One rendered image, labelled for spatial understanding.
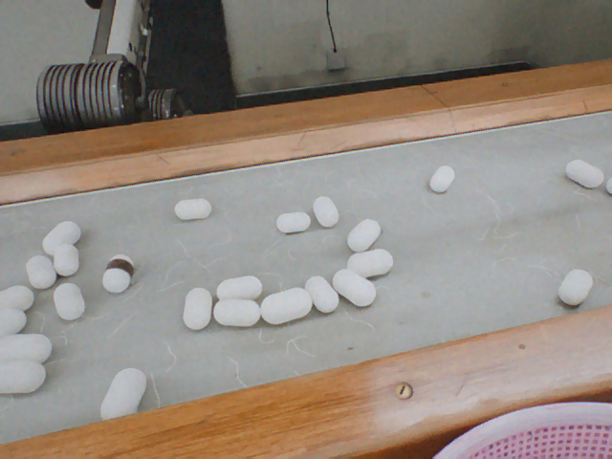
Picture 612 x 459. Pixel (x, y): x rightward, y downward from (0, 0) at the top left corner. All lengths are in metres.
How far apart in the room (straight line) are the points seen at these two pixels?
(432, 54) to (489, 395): 2.53
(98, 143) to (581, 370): 0.52
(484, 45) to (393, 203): 2.44
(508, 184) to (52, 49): 2.27
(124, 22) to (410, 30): 1.97
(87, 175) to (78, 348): 0.24
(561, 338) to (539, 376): 0.04
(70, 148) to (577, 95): 0.63
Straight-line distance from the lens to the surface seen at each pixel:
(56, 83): 0.79
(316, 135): 0.56
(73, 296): 0.39
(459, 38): 2.79
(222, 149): 0.55
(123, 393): 0.31
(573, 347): 0.33
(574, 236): 0.47
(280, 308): 0.33
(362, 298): 0.35
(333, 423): 0.27
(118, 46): 0.82
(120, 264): 0.40
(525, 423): 0.29
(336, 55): 2.51
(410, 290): 0.37
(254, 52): 2.48
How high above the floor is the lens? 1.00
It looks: 37 degrees down
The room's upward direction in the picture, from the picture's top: 3 degrees counter-clockwise
